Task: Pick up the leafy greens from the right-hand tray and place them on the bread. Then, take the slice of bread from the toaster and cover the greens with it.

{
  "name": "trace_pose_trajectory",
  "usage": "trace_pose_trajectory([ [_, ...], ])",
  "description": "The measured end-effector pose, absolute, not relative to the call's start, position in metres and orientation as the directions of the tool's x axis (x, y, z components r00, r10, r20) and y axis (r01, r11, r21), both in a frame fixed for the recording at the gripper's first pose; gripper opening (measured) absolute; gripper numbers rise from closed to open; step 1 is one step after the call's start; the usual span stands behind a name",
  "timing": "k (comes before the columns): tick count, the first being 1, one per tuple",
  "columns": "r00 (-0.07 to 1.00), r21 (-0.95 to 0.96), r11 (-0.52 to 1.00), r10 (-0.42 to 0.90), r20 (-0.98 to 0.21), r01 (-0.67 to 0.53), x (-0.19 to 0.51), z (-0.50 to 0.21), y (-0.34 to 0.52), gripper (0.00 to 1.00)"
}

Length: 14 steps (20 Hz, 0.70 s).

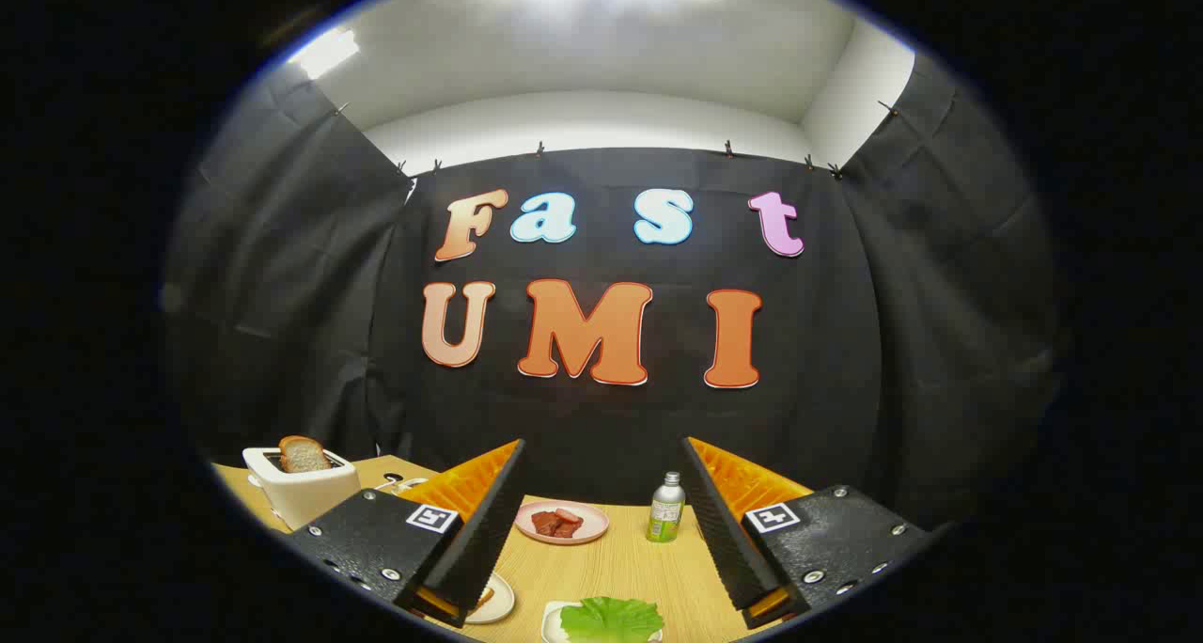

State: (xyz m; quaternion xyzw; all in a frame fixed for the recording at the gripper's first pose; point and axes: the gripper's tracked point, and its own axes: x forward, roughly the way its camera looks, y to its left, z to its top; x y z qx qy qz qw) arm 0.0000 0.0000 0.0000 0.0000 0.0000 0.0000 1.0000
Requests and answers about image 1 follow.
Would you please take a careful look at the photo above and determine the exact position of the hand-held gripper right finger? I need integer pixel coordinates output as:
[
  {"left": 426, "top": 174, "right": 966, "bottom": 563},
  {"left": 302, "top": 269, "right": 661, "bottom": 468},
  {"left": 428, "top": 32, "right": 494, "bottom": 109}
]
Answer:
[{"left": 680, "top": 436, "right": 931, "bottom": 630}]

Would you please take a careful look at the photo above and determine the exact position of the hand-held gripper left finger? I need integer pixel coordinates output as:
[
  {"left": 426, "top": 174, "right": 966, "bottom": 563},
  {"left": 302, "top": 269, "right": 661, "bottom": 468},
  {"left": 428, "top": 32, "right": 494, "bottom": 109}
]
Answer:
[{"left": 287, "top": 439, "right": 527, "bottom": 630}]

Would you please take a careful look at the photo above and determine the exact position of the green lettuce leaf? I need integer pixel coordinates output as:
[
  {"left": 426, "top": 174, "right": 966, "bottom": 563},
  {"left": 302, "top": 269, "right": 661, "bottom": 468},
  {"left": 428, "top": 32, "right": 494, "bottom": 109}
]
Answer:
[{"left": 560, "top": 597, "right": 664, "bottom": 643}]

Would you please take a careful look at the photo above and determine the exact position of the toasted bread slice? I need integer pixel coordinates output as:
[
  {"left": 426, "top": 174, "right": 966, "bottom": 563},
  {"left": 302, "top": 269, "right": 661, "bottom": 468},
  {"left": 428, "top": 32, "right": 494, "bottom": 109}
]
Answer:
[{"left": 279, "top": 435, "right": 332, "bottom": 475}]

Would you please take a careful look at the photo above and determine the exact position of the round white plate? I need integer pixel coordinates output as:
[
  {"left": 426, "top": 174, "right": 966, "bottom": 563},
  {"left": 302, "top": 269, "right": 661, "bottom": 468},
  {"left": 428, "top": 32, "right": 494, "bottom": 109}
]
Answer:
[{"left": 465, "top": 572, "right": 516, "bottom": 625}]

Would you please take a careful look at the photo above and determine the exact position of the silver bottle with green label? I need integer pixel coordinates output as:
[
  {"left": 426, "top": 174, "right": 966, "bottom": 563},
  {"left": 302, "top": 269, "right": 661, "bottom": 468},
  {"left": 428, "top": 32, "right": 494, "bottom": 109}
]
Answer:
[{"left": 646, "top": 471, "right": 687, "bottom": 543}]

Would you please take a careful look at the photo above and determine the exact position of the squarish white plate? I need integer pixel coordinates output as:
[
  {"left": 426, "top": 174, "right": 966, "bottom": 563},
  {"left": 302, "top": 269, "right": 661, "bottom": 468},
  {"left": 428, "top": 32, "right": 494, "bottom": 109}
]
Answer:
[{"left": 541, "top": 601, "right": 664, "bottom": 643}]

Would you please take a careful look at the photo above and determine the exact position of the pink plate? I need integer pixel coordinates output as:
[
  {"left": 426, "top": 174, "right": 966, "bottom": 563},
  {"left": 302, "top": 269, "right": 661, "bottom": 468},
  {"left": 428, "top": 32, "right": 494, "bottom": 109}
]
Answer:
[{"left": 515, "top": 499, "right": 610, "bottom": 545}]

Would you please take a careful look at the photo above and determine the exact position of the black backdrop cloth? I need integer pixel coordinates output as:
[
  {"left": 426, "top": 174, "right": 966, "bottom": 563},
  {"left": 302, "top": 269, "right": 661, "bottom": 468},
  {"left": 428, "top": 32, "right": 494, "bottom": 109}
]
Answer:
[{"left": 160, "top": 55, "right": 1068, "bottom": 531}]

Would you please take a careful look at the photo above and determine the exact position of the white toaster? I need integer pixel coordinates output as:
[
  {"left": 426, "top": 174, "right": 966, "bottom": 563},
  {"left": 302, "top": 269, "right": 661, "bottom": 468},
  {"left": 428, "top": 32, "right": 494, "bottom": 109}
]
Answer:
[{"left": 242, "top": 446, "right": 362, "bottom": 531}]

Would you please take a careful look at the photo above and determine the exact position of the small ceiling light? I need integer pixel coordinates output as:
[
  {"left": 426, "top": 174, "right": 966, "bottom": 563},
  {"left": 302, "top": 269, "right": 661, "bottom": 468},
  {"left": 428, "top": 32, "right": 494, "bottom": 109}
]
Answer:
[{"left": 287, "top": 27, "right": 361, "bottom": 80}]

